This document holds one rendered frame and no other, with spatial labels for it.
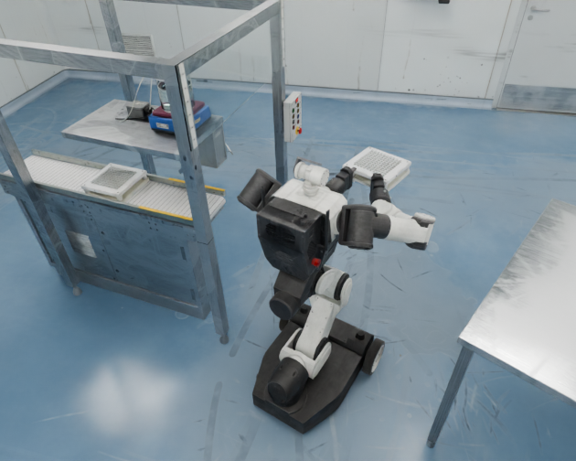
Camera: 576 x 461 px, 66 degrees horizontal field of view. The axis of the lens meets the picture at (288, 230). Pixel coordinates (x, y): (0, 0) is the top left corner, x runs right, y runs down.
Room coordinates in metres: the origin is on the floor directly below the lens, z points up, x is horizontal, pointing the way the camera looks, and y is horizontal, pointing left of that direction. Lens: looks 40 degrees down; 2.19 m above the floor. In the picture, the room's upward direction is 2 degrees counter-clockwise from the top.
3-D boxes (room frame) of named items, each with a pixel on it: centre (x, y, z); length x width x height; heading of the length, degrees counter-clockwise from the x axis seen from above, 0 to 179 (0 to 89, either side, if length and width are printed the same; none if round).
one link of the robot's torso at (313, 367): (1.33, -0.07, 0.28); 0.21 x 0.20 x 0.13; 147
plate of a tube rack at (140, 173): (2.02, 0.92, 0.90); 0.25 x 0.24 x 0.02; 158
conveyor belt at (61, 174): (2.06, 1.00, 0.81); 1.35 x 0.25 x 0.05; 68
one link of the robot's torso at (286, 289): (1.27, -0.04, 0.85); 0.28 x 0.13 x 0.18; 147
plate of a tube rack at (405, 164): (1.87, -0.45, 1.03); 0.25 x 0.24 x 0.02; 49
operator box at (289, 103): (2.55, -0.05, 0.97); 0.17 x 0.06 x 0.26; 158
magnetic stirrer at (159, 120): (1.88, 0.47, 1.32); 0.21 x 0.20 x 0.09; 158
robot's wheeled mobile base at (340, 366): (1.35, -0.09, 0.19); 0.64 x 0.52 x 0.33; 147
